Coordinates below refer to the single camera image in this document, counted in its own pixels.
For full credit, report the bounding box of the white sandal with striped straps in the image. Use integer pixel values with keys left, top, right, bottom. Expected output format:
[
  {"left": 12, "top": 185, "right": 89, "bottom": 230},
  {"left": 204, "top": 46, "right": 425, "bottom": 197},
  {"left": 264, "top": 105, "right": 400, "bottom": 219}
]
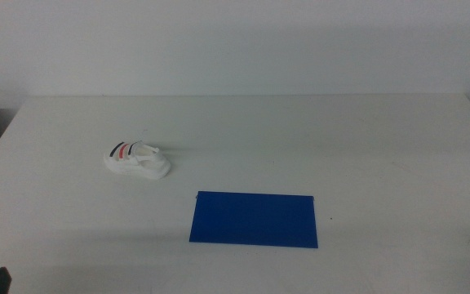
[{"left": 103, "top": 140, "right": 172, "bottom": 180}]

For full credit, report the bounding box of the blue rectangular mat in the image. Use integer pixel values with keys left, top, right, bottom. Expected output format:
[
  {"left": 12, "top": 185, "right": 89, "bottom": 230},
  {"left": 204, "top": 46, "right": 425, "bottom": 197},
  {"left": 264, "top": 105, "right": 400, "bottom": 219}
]
[{"left": 188, "top": 190, "right": 319, "bottom": 249}]

